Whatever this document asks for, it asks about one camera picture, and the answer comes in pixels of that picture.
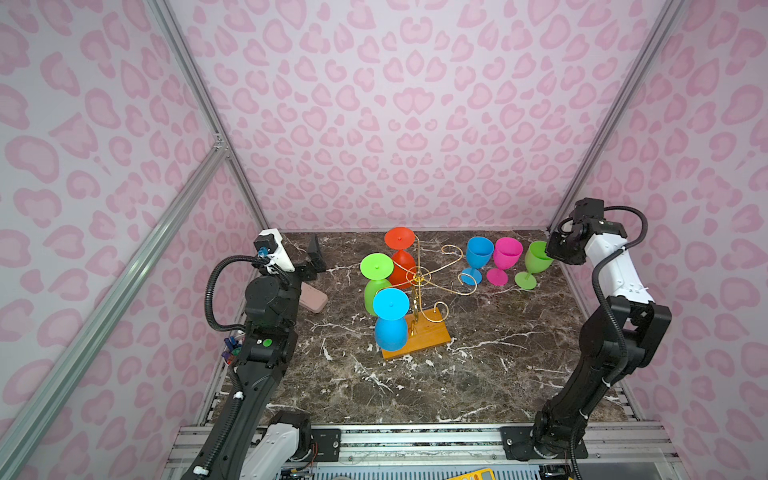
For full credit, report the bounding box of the pink pen cup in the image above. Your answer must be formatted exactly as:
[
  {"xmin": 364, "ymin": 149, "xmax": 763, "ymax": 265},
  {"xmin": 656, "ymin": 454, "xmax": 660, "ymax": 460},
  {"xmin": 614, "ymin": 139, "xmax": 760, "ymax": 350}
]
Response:
[{"xmin": 221, "ymin": 336, "xmax": 243, "ymax": 365}]

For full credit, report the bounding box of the green wine glass front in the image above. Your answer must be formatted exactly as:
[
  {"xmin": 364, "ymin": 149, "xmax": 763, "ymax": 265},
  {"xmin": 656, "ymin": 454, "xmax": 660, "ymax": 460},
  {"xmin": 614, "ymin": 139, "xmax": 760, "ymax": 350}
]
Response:
[{"xmin": 514, "ymin": 241, "xmax": 553, "ymax": 290}]

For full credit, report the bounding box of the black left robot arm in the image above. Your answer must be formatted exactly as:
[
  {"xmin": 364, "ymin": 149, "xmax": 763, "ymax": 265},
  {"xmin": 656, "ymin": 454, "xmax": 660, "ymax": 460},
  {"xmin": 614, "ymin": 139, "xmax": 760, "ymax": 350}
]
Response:
[{"xmin": 183, "ymin": 229, "xmax": 327, "ymax": 479}]

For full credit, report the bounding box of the green wine glass back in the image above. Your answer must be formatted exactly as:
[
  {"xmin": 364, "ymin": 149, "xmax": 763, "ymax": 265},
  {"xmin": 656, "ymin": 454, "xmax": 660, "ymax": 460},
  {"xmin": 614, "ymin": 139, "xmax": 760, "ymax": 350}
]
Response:
[{"xmin": 360, "ymin": 253, "xmax": 394, "ymax": 316}]

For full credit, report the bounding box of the green wine glass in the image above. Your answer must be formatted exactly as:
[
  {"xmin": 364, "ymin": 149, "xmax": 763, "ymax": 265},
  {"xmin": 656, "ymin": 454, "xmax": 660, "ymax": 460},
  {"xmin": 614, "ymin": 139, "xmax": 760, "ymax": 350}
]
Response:
[
  {"xmin": 360, "ymin": 253, "xmax": 394, "ymax": 316},
  {"xmin": 514, "ymin": 241, "xmax": 553, "ymax": 290}
]

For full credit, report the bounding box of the red wine glass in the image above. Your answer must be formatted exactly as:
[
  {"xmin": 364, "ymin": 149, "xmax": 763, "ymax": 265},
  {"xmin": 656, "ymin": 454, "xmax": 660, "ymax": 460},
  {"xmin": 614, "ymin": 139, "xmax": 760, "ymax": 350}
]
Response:
[{"xmin": 385, "ymin": 227, "xmax": 416, "ymax": 290}]

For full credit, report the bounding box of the blue wine glass front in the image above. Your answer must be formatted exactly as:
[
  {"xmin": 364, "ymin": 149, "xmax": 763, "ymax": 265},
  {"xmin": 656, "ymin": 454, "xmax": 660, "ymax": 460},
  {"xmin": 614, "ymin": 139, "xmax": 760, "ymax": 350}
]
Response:
[{"xmin": 373, "ymin": 288, "xmax": 410, "ymax": 352}]

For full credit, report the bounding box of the yellow plastic object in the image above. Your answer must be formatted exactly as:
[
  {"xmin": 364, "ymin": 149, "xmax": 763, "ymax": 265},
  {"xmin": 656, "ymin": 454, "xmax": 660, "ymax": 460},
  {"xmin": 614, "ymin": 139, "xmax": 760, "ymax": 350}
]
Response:
[{"xmin": 448, "ymin": 468, "xmax": 496, "ymax": 480}]

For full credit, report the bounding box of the magenta wine glass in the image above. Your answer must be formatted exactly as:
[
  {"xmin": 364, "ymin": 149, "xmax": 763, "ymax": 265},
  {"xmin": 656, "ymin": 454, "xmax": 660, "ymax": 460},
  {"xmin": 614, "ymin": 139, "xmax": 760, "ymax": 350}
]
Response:
[{"xmin": 487, "ymin": 237, "xmax": 523, "ymax": 286}]

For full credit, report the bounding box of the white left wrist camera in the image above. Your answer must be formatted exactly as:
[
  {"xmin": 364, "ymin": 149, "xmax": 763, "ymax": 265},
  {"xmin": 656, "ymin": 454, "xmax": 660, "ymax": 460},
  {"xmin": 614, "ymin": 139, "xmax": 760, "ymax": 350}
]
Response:
[{"xmin": 254, "ymin": 229, "xmax": 295, "ymax": 274}]

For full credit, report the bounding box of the right black corrugated cable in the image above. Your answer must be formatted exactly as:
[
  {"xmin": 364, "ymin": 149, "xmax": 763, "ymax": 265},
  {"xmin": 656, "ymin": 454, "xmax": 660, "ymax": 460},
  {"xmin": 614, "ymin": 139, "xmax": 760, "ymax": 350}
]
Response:
[{"xmin": 557, "ymin": 205, "xmax": 650, "ymax": 480}]

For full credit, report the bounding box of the pink rectangular case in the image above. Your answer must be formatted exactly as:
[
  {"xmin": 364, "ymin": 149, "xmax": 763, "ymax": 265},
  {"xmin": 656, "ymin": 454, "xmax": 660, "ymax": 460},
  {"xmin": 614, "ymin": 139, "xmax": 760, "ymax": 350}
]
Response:
[{"xmin": 299, "ymin": 283, "xmax": 329, "ymax": 313}]

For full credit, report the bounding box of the gold wire glass rack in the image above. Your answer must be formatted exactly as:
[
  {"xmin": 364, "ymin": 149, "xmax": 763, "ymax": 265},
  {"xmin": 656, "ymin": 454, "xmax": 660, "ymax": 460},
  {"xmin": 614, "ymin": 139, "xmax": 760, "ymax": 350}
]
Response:
[{"xmin": 383, "ymin": 233, "xmax": 478, "ymax": 360}]

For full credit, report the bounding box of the blue wine glass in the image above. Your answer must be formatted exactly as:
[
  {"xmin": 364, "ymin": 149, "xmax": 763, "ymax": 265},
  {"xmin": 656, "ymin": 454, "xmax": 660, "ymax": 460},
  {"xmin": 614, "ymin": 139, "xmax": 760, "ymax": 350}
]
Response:
[
  {"xmin": 459, "ymin": 236, "xmax": 495, "ymax": 286},
  {"xmin": 373, "ymin": 288, "xmax": 410, "ymax": 352}
]

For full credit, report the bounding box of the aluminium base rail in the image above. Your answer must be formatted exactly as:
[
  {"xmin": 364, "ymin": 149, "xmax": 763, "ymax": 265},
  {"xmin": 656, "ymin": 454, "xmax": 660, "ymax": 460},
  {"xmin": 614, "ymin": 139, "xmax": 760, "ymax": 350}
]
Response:
[{"xmin": 161, "ymin": 422, "xmax": 685, "ymax": 480}]

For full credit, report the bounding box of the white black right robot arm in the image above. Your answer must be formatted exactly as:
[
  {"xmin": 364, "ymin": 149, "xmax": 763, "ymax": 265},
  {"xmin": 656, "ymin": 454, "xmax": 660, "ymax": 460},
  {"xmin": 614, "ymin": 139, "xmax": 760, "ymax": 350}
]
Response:
[{"xmin": 501, "ymin": 198, "xmax": 672, "ymax": 462}]

